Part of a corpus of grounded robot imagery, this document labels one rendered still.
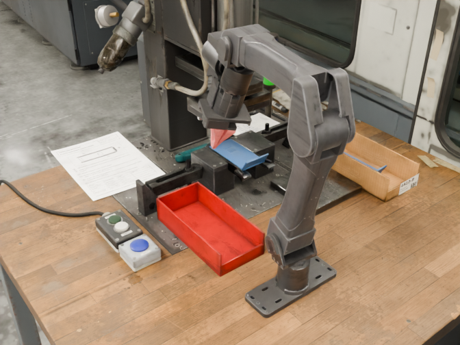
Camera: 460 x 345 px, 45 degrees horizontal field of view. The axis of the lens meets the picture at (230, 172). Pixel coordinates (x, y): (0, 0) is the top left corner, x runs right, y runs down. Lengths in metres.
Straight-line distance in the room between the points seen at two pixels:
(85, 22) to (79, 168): 2.96
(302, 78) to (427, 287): 0.55
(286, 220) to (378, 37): 0.94
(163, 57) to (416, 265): 0.80
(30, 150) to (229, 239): 2.45
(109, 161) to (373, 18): 0.92
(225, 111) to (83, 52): 3.45
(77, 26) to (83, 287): 3.41
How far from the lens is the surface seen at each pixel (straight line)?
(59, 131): 3.74
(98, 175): 1.51
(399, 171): 1.52
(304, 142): 0.87
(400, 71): 1.79
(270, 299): 1.11
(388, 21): 1.80
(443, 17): 1.61
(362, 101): 1.90
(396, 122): 1.82
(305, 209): 0.99
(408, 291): 1.20
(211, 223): 1.30
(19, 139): 3.73
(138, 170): 1.52
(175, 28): 1.39
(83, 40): 4.47
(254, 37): 1.00
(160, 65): 1.50
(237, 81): 1.07
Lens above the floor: 1.70
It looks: 33 degrees down
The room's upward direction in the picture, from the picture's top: straight up
